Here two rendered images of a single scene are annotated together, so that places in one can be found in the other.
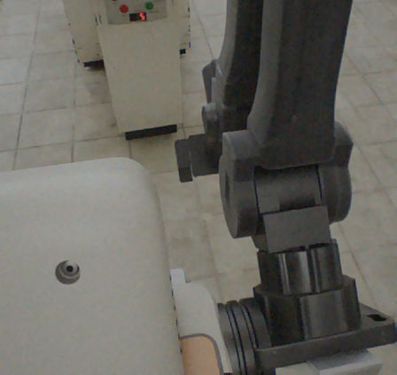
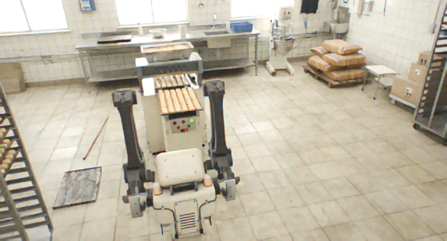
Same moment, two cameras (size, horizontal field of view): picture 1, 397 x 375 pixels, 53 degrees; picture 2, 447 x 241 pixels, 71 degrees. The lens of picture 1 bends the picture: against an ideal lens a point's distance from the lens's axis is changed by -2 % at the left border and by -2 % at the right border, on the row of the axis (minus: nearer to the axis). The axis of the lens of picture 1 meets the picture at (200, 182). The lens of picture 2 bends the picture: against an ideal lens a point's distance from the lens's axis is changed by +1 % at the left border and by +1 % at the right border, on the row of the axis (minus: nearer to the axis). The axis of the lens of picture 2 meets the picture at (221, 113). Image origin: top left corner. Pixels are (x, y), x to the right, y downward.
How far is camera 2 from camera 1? 128 cm
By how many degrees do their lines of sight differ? 25
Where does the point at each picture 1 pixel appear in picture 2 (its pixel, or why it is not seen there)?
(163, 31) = (194, 135)
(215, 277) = not seen: outside the picture
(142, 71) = not seen: hidden behind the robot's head
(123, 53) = (177, 145)
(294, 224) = (222, 163)
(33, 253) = (190, 154)
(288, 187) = (221, 157)
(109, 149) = not seen: hidden behind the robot
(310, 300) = (224, 172)
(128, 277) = (198, 156)
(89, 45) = (156, 144)
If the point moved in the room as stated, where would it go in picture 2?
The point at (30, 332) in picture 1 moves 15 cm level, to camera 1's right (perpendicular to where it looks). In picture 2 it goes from (189, 161) to (223, 160)
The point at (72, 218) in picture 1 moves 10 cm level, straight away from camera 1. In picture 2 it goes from (193, 151) to (184, 141)
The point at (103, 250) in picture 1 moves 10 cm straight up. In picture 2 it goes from (196, 154) to (195, 134)
